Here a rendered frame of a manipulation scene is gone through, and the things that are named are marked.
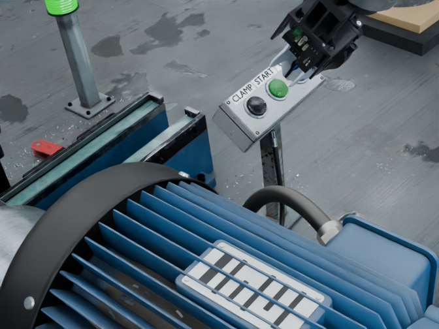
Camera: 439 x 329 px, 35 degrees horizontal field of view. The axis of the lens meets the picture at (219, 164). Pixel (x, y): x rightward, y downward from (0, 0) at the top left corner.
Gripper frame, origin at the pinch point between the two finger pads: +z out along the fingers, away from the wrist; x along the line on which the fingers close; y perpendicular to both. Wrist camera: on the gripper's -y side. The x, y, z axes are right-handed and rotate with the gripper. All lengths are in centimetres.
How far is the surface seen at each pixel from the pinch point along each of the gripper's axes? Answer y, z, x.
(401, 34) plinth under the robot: -59, 32, 5
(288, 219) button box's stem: -0.6, 26.9, 15.3
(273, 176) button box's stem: 0.8, 19.7, 8.5
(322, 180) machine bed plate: -12.3, 28.0, 14.8
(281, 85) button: -1.0, 5.3, 0.0
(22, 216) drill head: 41.4, 0.3, -6.0
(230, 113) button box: 8.0, 6.6, -1.6
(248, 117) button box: 6.6, 6.0, 0.4
